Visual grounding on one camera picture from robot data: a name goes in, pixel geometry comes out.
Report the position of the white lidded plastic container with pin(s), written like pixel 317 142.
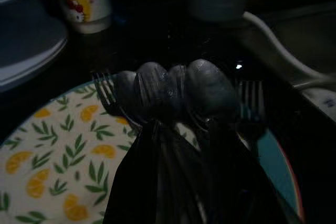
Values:
pixel 26 37

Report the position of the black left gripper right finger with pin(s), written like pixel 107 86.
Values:
pixel 241 182

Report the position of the steel fork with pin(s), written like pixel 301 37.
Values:
pixel 252 98
pixel 105 90

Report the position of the orange leaf print plate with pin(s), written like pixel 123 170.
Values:
pixel 52 142

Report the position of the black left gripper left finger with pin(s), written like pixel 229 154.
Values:
pixel 141 182

